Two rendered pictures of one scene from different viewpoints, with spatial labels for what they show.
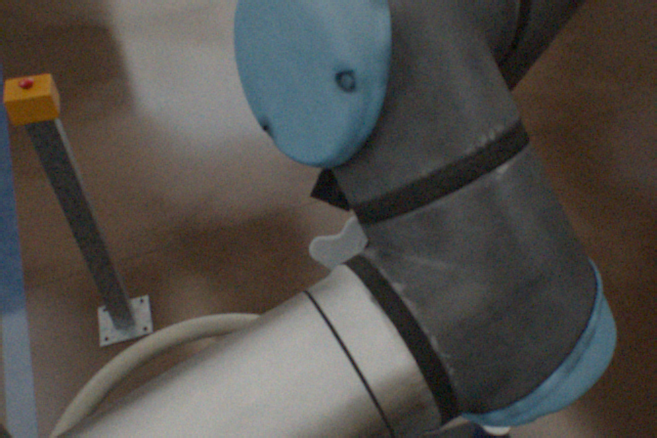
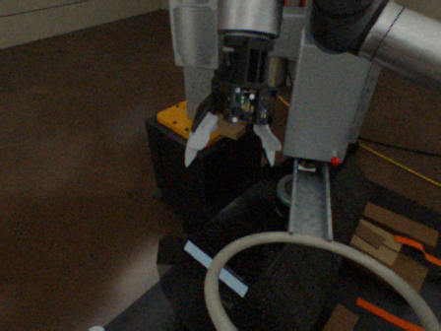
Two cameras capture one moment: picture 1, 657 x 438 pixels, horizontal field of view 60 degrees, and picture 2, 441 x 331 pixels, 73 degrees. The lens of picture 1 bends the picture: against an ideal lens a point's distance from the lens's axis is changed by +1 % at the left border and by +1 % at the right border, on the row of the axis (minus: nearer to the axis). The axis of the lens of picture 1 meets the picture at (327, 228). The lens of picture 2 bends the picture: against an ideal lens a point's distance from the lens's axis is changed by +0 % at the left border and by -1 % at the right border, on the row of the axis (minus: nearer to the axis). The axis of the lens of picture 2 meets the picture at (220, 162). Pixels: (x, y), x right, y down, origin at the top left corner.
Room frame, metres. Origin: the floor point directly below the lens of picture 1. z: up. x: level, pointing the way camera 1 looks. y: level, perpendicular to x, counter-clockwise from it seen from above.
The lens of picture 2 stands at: (0.61, 0.31, 1.81)
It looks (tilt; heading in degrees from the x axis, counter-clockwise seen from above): 39 degrees down; 243
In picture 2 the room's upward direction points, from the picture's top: straight up
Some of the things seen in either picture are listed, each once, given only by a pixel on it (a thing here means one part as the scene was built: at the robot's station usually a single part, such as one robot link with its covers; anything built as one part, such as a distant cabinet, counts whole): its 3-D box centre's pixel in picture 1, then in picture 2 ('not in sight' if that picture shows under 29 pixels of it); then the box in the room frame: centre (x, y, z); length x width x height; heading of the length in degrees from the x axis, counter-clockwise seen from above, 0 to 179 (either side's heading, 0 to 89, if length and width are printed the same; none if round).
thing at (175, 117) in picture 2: not in sight; (205, 115); (-0.12, -1.32, 0.76); 0.49 x 0.49 x 0.05; 19
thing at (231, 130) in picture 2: not in sight; (227, 127); (-0.15, -1.07, 0.81); 0.20 x 0.10 x 0.05; 117
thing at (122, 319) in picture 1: (86, 226); not in sight; (1.40, 0.83, 0.54); 0.20 x 0.20 x 1.09; 19
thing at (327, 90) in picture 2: not in sight; (322, 91); (-0.22, -0.45, 1.30); 0.36 x 0.22 x 0.45; 49
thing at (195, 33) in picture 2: not in sight; (236, 28); (-0.26, -1.19, 1.34); 0.74 x 0.34 x 0.25; 138
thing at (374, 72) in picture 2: not in sight; (362, 100); (-0.20, -0.26, 1.35); 0.08 x 0.03 x 0.28; 49
